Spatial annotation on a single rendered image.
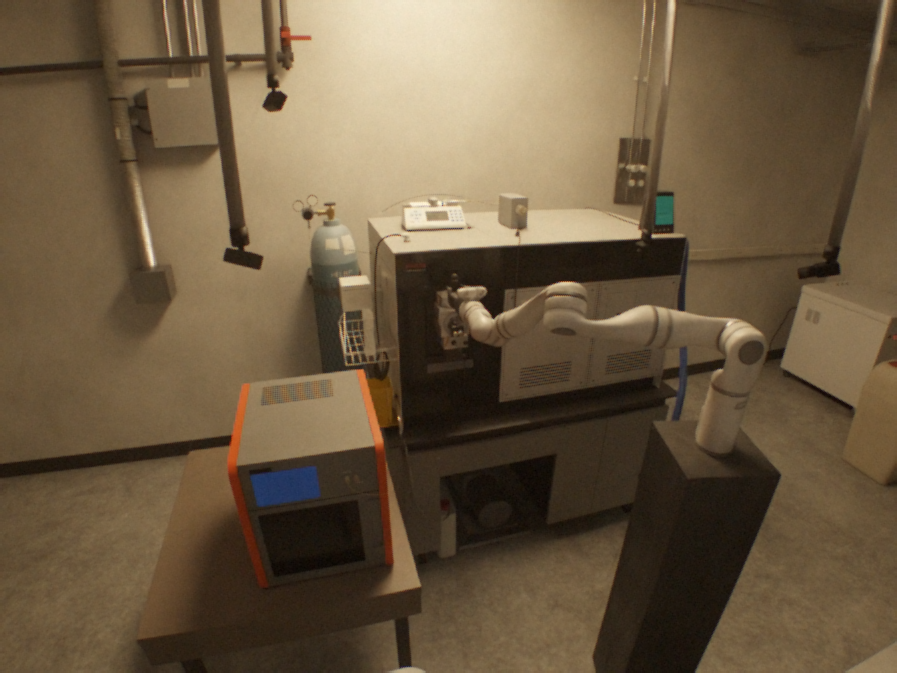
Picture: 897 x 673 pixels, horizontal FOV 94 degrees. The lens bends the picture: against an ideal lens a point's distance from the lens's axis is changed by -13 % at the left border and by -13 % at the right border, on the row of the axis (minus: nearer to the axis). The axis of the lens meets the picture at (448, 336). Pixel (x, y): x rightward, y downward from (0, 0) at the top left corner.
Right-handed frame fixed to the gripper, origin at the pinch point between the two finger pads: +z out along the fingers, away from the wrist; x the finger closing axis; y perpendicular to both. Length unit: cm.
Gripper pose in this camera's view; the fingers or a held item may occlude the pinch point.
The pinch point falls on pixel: (453, 285)
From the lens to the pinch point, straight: 163.0
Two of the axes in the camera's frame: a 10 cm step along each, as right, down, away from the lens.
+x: 9.6, -1.1, 2.5
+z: -2.8, -3.9, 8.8
